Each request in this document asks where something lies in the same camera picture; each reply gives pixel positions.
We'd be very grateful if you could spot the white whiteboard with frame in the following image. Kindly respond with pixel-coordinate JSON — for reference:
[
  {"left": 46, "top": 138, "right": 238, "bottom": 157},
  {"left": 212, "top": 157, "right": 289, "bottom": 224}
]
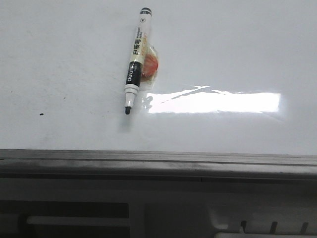
[{"left": 0, "top": 0, "right": 317, "bottom": 179}]

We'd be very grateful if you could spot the grey metal stand frame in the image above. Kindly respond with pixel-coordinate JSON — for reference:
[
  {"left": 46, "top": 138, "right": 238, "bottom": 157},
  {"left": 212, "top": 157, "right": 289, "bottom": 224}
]
[{"left": 0, "top": 178, "right": 317, "bottom": 238}]

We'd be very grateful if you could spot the white black whiteboard marker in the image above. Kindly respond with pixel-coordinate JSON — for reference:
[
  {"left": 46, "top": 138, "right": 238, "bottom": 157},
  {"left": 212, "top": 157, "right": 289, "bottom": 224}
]
[{"left": 124, "top": 7, "right": 152, "bottom": 115}]

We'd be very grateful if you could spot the orange taped tag on marker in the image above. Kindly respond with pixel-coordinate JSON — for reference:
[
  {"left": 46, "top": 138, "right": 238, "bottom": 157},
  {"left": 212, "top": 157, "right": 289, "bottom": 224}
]
[{"left": 141, "top": 40, "right": 159, "bottom": 87}]

